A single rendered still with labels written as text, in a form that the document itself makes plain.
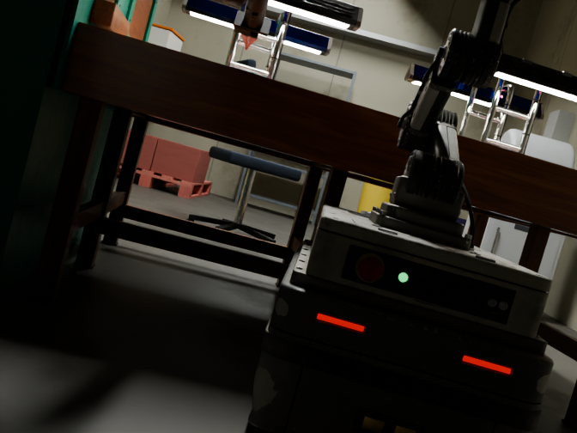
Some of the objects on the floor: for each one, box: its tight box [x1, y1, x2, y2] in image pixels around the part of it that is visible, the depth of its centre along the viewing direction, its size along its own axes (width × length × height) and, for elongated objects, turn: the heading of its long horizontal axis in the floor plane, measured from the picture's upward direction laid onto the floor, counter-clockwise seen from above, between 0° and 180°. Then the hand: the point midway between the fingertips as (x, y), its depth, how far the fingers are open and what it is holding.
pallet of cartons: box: [117, 130, 212, 199], centre depth 703 cm, size 140×98×51 cm
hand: (246, 45), depth 190 cm, fingers closed
